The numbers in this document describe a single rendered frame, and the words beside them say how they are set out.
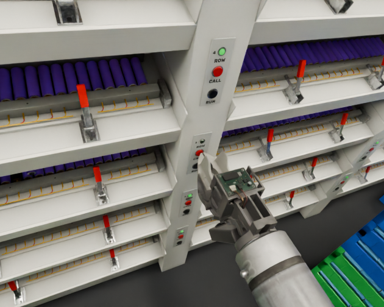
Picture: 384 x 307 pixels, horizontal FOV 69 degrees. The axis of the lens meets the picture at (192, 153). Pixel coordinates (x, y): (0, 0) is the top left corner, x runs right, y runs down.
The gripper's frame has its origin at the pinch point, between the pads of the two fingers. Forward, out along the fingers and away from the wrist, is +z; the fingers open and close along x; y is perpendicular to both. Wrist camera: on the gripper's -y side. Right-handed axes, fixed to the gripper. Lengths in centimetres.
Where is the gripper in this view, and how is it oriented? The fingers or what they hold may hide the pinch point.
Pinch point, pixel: (204, 160)
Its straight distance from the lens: 57.6
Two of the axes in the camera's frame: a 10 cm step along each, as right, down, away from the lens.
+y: 1.3, -6.7, -7.3
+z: -3.9, -7.1, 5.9
